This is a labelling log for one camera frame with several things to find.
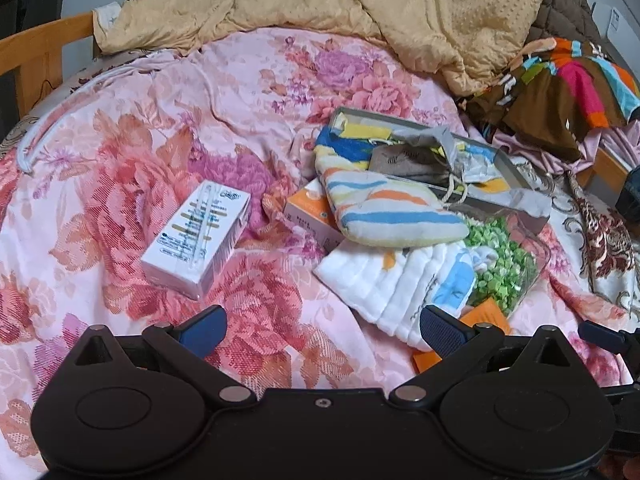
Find orange plastic curled holder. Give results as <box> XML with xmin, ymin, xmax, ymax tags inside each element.
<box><xmin>413</xmin><ymin>298</ymin><xmax>511</xmax><ymax>373</ymax></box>

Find white muslin cloth blue print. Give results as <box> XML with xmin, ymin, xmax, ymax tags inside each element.
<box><xmin>314</xmin><ymin>240</ymin><xmax>498</xmax><ymax>351</ymax></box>

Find striped terry towel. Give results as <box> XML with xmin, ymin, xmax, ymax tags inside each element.
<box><xmin>314</xmin><ymin>126</ymin><xmax>469</xmax><ymax>248</ymax></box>

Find grey box with cartoon lining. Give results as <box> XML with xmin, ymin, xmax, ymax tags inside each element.
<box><xmin>318</xmin><ymin>106</ymin><xmax>551</xmax><ymax>233</ymax></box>

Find grey linen drawstring pouch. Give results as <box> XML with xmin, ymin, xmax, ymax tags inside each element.
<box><xmin>369</xmin><ymin>144</ymin><xmax>469</xmax><ymax>204</ymax></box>

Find grey face mask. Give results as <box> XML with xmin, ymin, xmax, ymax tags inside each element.
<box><xmin>389</xmin><ymin>124</ymin><xmax>499</xmax><ymax>183</ymax></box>

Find small white medicine box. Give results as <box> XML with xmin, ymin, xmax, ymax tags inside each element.
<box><xmin>141</xmin><ymin>180</ymin><xmax>250</xmax><ymax>300</ymax></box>

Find white baroque patterned cover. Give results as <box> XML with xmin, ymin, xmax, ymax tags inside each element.
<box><xmin>509</xmin><ymin>157</ymin><xmax>639</xmax><ymax>335</ymax></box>

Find clear bag of green pieces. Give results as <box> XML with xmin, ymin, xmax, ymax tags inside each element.
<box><xmin>449</xmin><ymin>204</ymin><xmax>550</xmax><ymax>318</ymax></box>

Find blue denim jeans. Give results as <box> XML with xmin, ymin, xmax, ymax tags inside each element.
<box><xmin>615</xmin><ymin>166</ymin><xmax>640</xmax><ymax>226</ymax></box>

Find pink floral bed cover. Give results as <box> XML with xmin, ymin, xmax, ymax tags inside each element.
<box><xmin>1</xmin><ymin>28</ymin><xmax>629</xmax><ymax>479</ymax></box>

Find orange white medicine box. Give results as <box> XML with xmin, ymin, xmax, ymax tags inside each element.
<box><xmin>284</xmin><ymin>179</ymin><xmax>344</xmax><ymax>254</ymax></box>

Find pale pink cloth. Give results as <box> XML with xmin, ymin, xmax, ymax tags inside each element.
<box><xmin>492</xmin><ymin>120</ymin><xmax>639</xmax><ymax>174</ymax></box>

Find colourful patchwork brown blanket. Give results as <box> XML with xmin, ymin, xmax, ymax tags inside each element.
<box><xmin>463</xmin><ymin>37</ymin><xmax>639</xmax><ymax>146</ymax></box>

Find yellow dotted quilt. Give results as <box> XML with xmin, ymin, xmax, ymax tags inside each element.
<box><xmin>93</xmin><ymin>0</ymin><xmax>542</xmax><ymax>96</ymax></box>

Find brown quilted jacket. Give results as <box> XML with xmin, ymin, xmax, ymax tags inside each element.
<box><xmin>526</xmin><ymin>0</ymin><xmax>610</xmax><ymax>55</ymax></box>

